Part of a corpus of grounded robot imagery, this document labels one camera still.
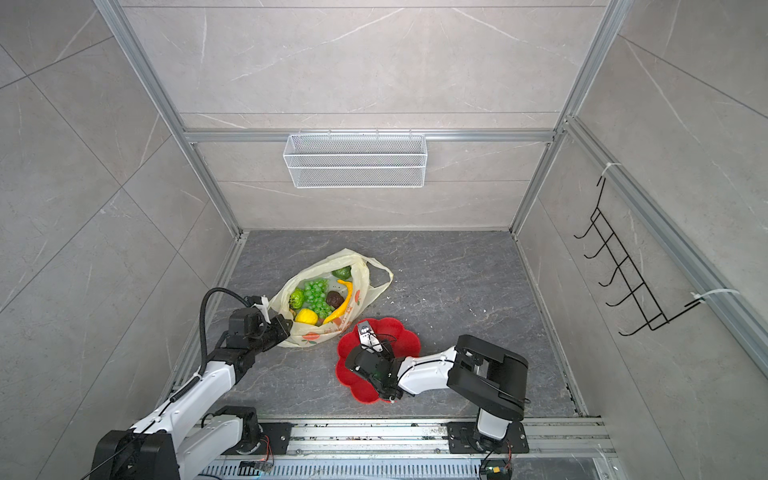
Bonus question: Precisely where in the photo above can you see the aluminium frame rail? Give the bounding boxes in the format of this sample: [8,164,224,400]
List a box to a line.
[94,0,243,239]

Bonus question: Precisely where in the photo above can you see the dark red fake date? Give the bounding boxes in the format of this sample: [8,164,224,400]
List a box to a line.
[325,290,346,310]

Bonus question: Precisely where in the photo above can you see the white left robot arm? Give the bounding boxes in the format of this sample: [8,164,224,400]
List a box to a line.
[85,305,293,479]

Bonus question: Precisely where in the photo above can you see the yellow fake banana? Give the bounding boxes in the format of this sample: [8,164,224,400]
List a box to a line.
[323,279,355,324]

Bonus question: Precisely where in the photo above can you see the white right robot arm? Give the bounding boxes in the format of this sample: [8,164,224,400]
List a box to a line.
[336,333,529,453]

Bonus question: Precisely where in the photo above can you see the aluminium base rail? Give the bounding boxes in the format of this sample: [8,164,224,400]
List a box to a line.
[167,416,626,479]

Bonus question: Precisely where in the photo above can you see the red flower-shaped plate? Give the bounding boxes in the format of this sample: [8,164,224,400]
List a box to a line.
[336,317,421,404]

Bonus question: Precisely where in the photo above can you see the cream printed plastic bag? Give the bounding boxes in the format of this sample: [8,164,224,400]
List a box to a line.
[269,249,394,349]

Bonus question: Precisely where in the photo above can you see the black wire hook rack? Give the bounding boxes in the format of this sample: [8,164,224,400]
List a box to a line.
[573,177,705,337]

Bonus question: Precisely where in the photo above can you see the green fake custard apple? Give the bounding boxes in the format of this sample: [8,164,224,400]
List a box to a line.
[289,288,306,311]

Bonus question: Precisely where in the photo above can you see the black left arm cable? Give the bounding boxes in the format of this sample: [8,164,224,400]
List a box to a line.
[198,287,250,376]

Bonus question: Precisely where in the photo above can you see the yellow fake lemon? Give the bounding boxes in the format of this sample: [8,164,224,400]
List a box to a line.
[294,308,319,326]

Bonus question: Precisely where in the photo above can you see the white wire mesh basket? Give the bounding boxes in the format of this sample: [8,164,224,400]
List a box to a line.
[283,133,428,189]

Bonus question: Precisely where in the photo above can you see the green fake grape bunch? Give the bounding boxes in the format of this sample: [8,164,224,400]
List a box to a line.
[302,278,334,320]

